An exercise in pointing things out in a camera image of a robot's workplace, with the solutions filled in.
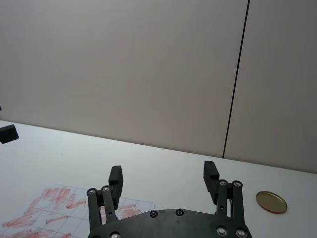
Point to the white paper with red scribbles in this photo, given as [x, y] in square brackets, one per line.
[49, 208]

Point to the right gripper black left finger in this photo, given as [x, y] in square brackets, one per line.
[116, 183]

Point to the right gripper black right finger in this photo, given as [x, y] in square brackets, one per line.
[210, 183]

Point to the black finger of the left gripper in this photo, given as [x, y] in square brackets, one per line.
[8, 134]

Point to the round gold metal lid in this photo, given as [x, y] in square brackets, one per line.
[271, 201]

